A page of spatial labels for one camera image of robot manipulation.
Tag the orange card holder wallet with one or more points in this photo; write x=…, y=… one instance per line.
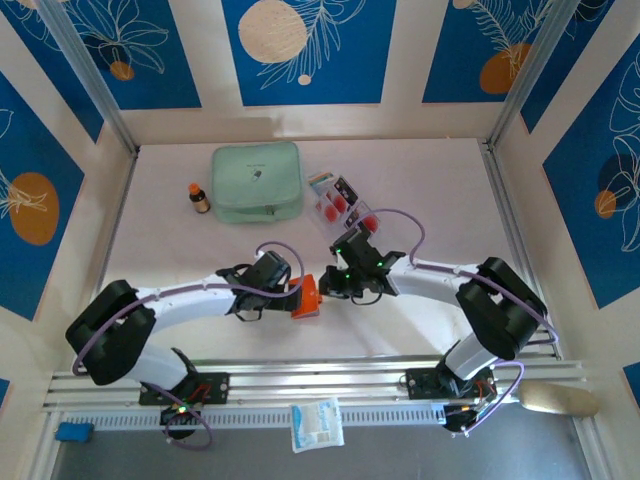
x=306, y=300

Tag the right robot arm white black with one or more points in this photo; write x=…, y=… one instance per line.
x=500, y=310

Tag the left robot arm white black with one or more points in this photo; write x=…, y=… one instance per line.
x=110, y=330

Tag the black card red circle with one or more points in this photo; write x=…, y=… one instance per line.
x=370, y=223
x=346, y=189
x=332, y=210

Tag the small colourful printed box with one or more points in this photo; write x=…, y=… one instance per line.
x=320, y=180

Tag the mint green zip pouch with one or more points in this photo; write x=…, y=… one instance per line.
x=255, y=180

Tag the brown bottle orange cap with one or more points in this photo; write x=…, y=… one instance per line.
x=199, y=200

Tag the white blue wipes packet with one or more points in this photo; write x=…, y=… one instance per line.
x=317, y=425

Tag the black controller board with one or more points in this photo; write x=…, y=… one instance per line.
x=172, y=417
x=457, y=420

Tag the tan oval object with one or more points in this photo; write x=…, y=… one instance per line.
x=560, y=400

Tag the blue sponge block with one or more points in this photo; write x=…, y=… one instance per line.
x=74, y=432

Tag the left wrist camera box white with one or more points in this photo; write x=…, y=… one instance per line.
x=262, y=254

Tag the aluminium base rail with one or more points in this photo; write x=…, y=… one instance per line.
x=310, y=380

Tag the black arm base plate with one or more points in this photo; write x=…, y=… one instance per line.
x=420, y=382
x=215, y=387

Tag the aluminium table side rail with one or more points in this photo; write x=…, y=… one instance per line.
x=113, y=235
x=496, y=175

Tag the aluminium frame post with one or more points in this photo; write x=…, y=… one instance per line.
x=532, y=75
x=89, y=75

